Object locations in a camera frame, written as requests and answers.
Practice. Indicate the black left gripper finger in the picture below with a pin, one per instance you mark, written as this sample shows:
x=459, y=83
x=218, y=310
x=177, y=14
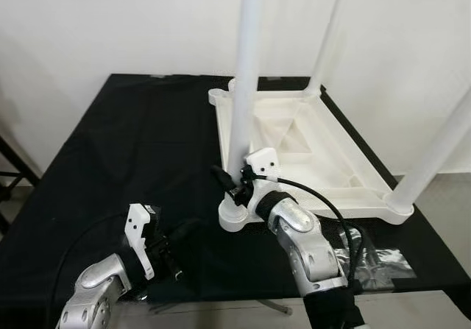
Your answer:
x=193, y=235

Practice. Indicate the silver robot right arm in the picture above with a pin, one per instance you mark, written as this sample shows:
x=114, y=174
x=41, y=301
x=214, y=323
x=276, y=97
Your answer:
x=305, y=241

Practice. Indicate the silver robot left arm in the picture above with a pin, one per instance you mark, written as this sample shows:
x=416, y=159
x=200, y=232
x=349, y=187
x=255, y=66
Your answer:
x=92, y=292

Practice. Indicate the white plastic table top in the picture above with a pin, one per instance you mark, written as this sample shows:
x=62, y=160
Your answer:
x=324, y=152

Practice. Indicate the black tablecloth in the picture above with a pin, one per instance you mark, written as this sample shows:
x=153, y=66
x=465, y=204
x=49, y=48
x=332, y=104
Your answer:
x=110, y=145

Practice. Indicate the clear tape patch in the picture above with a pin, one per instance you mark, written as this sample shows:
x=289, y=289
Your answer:
x=375, y=259

